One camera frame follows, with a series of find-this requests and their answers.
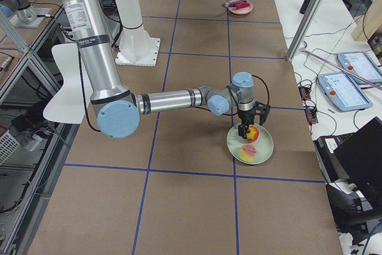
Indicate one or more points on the teach pendant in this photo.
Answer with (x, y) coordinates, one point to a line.
(343, 92)
(359, 63)

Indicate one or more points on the white chair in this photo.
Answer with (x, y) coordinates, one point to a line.
(67, 106)

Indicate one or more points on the white wire basket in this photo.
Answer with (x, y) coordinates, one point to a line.
(8, 144)

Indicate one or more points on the halved peach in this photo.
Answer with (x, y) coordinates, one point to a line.
(247, 152)

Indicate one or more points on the near teach pendant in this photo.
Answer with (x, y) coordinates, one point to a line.
(343, 92)

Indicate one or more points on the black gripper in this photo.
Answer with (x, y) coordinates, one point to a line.
(246, 116)

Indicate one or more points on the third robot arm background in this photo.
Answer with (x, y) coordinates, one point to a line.
(23, 14)

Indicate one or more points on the far teach pendant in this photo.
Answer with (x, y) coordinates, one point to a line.
(359, 63)

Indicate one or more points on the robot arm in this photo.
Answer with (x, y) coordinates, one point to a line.
(117, 109)

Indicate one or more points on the green plate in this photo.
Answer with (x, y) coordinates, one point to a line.
(264, 144)

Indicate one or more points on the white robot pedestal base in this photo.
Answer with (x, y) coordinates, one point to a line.
(136, 46)

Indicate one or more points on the aluminium frame post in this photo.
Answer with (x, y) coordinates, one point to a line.
(302, 29)

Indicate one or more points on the red chili pepper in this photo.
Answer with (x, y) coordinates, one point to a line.
(241, 5)

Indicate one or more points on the purple eggplant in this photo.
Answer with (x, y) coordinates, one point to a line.
(233, 3)

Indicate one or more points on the pink plate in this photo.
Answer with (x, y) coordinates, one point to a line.
(244, 11)

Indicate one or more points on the black laptop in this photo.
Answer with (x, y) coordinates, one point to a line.
(356, 157)

